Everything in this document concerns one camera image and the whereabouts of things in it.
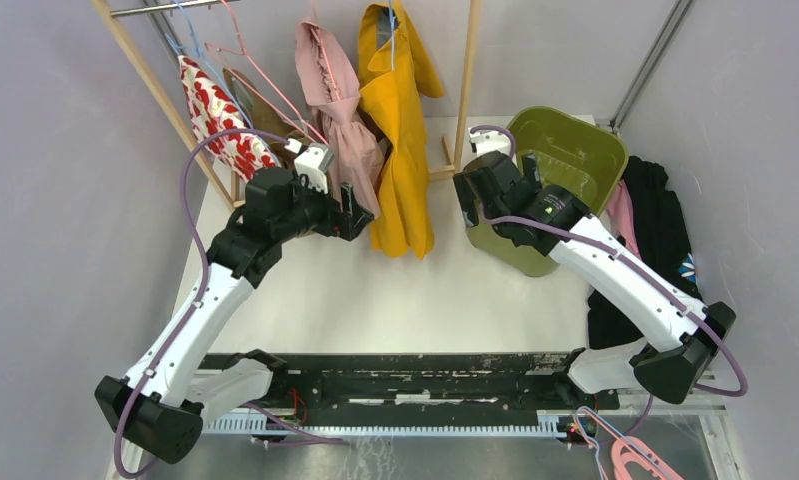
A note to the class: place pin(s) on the pink garment beside basket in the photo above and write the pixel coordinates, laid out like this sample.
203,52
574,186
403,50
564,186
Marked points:
621,212

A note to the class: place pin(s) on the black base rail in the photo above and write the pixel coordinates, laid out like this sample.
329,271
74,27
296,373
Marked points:
423,390

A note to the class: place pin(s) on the black garment pile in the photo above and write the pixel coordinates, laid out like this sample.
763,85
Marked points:
664,246

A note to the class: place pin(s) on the wooden clothes rack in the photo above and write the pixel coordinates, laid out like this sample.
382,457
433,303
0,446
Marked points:
452,129

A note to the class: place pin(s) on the pink wire hanger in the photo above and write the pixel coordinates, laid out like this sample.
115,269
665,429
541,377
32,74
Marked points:
253,66

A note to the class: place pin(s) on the olive green plastic basket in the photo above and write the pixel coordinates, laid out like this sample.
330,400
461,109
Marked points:
572,153

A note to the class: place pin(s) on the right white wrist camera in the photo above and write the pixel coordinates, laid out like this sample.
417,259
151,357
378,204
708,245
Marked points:
483,141

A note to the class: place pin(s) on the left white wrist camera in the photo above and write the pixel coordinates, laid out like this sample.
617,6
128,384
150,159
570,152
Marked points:
312,164

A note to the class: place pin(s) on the pink pleated skirt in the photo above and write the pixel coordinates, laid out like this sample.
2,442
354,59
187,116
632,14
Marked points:
331,89

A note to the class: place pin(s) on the pink hanger pile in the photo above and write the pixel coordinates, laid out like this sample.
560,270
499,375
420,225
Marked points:
625,450

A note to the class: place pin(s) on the blue hanger far left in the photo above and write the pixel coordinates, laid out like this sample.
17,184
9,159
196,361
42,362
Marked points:
197,52

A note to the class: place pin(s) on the yellow jacket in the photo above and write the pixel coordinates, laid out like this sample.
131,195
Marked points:
392,99

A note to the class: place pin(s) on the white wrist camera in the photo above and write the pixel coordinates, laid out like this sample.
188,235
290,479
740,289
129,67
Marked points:
483,141
312,164

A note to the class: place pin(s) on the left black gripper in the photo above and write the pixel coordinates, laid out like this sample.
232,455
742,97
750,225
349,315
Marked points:
345,223

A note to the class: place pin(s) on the red white patterned garment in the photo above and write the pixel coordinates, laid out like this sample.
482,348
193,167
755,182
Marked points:
212,110

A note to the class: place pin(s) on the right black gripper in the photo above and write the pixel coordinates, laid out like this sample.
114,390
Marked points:
467,199

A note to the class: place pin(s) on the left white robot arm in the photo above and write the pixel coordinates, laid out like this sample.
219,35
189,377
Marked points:
158,404

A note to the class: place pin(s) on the tan brown garment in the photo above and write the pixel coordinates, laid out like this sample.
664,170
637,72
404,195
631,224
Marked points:
261,114

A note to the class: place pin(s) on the blue wire hanger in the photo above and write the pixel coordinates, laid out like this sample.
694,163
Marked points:
390,35

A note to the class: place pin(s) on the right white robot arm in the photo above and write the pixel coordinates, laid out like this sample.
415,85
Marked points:
680,334

